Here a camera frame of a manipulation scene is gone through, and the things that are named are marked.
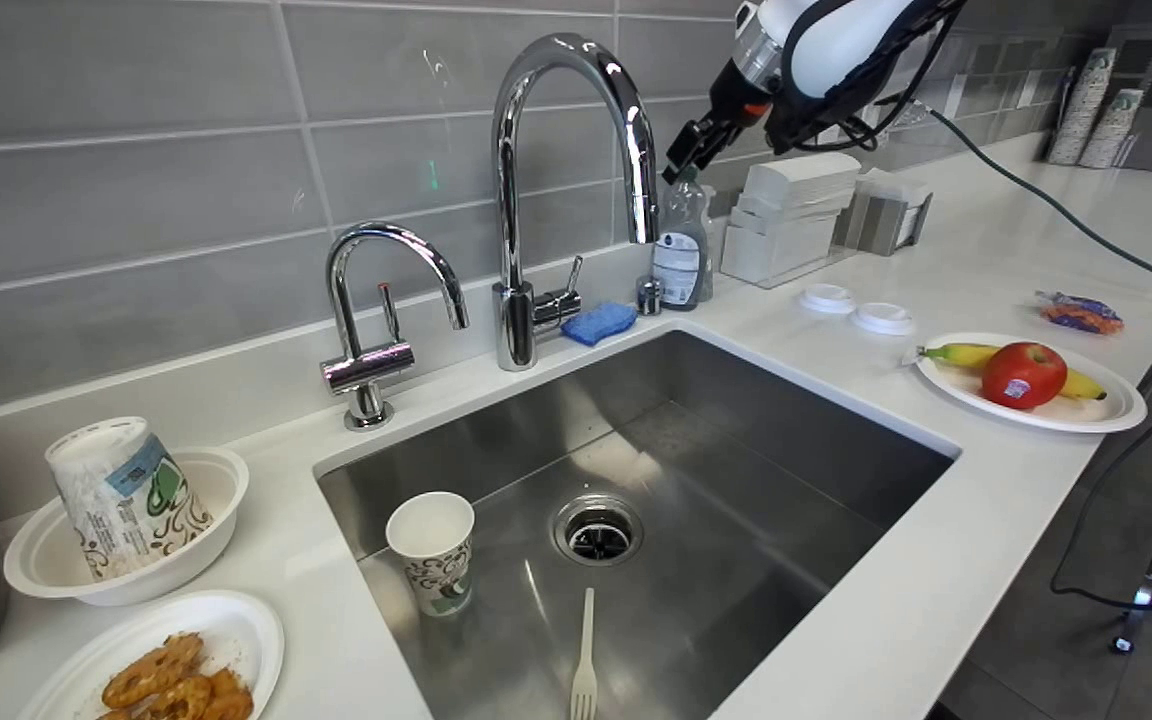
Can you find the yellow banana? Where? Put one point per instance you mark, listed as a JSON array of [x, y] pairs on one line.
[[958, 354]]

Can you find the blue sponge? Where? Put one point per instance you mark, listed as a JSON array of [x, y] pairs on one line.
[[599, 322]]

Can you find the white paper bowl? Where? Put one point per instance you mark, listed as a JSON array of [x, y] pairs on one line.
[[221, 502]]

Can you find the red apple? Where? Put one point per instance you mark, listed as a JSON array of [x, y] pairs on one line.
[[1023, 377]]

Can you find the white round lid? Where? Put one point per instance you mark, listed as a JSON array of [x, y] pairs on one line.
[[825, 302], [887, 322]]

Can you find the white paper plate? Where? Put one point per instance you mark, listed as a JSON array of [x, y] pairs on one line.
[[1097, 413]]

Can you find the white napkin box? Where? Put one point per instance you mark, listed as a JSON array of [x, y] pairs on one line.
[[796, 222]]

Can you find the white plastic fork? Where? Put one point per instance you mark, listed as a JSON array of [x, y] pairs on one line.
[[584, 664]]

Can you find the stainless steel sink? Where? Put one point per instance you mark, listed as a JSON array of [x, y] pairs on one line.
[[763, 464]]

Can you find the tall chrome faucet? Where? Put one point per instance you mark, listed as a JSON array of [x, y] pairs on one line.
[[509, 200]]

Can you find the stack of paper cups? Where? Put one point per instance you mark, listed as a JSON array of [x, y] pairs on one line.
[[1087, 107], [1119, 131]]

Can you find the fried food pieces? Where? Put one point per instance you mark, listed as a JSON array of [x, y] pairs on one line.
[[179, 681]]

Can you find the colourful snack packet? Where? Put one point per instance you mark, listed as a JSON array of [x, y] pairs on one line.
[[1083, 313]]

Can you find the chrome sink knob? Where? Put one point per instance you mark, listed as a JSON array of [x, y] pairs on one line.
[[647, 302]]

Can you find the large printed paper cup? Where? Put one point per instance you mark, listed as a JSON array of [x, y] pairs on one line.
[[121, 502]]

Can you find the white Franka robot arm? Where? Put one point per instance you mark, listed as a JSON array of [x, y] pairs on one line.
[[857, 43]]

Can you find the white plate with food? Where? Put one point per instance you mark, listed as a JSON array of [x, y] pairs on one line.
[[238, 635]]

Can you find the green cap dish soap bottle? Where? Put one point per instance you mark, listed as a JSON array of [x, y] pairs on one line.
[[678, 260]]

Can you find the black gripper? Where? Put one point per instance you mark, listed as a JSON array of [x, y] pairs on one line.
[[742, 86]]

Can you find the patterned paper cup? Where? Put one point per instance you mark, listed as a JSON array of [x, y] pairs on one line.
[[435, 546]]

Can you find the small chrome faucet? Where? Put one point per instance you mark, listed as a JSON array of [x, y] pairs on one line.
[[352, 361]]

